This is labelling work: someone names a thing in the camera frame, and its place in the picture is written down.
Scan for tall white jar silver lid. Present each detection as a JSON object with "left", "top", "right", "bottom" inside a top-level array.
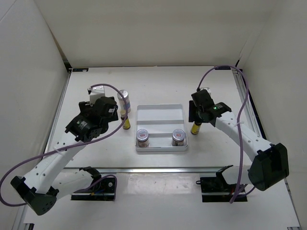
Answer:
[{"left": 117, "top": 90, "right": 131, "bottom": 113}]

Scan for small yellow label bottle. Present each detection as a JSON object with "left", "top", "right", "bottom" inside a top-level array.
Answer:
[{"left": 120, "top": 110, "right": 130, "bottom": 130}]

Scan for short jar orange label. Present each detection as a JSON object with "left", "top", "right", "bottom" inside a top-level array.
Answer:
[{"left": 172, "top": 129, "right": 186, "bottom": 146}]

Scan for short jar grey lid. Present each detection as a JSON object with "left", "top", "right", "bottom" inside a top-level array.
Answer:
[{"left": 136, "top": 129, "right": 149, "bottom": 148}]

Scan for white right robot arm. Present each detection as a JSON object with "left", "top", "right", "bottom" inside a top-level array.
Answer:
[{"left": 189, "top": 89, "right": 289, "bottom": 192}]

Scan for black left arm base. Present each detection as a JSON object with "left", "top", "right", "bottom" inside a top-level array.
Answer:
[{"left": 71, "top": 175, "right": 117, "bottom": 201}]

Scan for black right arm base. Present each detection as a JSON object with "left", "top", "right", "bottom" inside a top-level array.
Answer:
[{"left": 196, "top": 177, "right": 236, "bottom": 203}]

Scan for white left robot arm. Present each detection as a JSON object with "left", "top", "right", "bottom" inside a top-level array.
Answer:
[{"left": 11, "top": 96, "right": 118, "bottom": 216}]

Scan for white divided tray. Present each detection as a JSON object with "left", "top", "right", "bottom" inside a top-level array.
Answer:
[{"left": 135, "top": 104, "right": 189, "bottom": 154}]

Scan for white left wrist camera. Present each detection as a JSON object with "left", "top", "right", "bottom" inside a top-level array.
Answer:
[{"left": 87, "top": 86, "right": 105, "bottom": 105}]

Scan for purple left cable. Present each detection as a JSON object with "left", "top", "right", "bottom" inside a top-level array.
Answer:
[{"left": 0, "top": 83, "right": 129, "bottom": 207}]

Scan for purple cable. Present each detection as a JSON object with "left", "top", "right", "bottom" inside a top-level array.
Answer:
[
  {"left": 0, "top": 83, "right": 129, "bottom": 207},
  {"left": 196, "top": 65, "right": 255, "bottom": 204}
]

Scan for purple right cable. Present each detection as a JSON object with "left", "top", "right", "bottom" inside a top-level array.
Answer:
[{"left": 196, "top": 65, "right": 255, "bottom": 204}]

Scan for aluminium frame rail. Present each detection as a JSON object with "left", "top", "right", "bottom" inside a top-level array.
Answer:
[{"left": 43, "top": 167, "right": 255, "bottom": 174}]

